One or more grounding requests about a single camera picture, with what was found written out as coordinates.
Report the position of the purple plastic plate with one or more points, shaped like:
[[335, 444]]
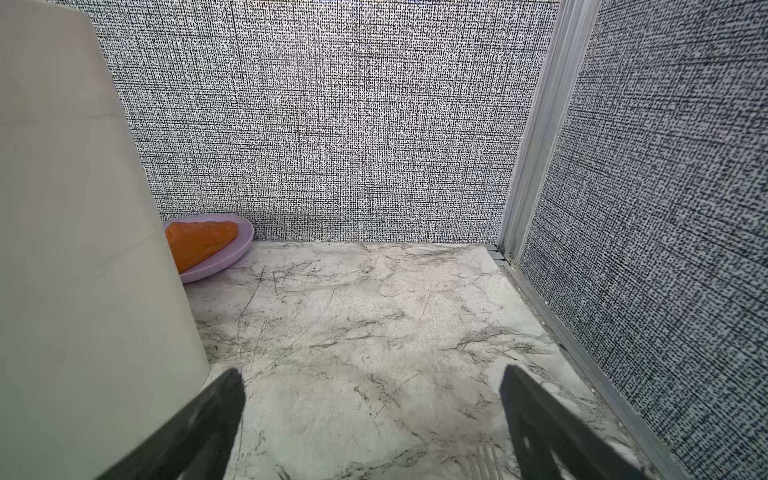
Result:
[[223, 258]]

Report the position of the white plastic drawer cabinet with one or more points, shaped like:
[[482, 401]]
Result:
[[98, 345]]

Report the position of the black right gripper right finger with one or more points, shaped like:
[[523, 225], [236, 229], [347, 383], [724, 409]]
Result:
[[549, 440]]

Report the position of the orange toy food slice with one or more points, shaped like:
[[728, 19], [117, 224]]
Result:
[[193, 242]]

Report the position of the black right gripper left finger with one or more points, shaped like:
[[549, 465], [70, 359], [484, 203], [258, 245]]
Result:
[[196, 443]]

